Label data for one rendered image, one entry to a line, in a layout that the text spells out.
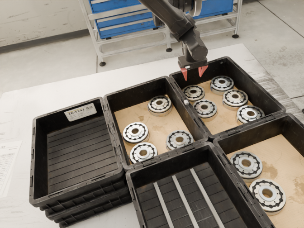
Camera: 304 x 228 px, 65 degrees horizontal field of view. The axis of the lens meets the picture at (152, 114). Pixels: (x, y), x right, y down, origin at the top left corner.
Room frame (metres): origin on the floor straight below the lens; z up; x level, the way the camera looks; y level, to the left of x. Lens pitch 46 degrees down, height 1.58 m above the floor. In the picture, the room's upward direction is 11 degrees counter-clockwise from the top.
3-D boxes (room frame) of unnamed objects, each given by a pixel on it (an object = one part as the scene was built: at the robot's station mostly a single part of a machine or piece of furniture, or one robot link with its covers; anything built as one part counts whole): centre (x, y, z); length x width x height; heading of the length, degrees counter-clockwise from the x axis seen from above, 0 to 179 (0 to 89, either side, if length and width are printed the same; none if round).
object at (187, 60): (0.79, -0.20, 1.06); 0.10 x 0.07 x 0.07; 94
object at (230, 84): (0.81, -0.34, 0.86); 0.10 x 0.10 x 0.01
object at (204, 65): (0.79, -0.22, 0.99); 0.07 x 0.07 x 0.09; 4
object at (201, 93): (0.79, -0.20, 0.86); 0.10 x 0.10 x 0.01
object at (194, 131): (0.64, 0.01, 0.87); 0.40 x 0.30 x 0.11; 10
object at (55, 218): (0.58, 0.31, 0.76); 0.40 x 0.30 x 0.12; 10
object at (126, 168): (0.64, 0.01, 0.92); 0.40 x 0.30 x 0.02; 10
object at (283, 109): (0.69, -0.28, 0.92); 0.40 x 0.30 x 0.02; 10
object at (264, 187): (0.28, -0.29, 0.86); 0.05 x 0.05 x 0.01
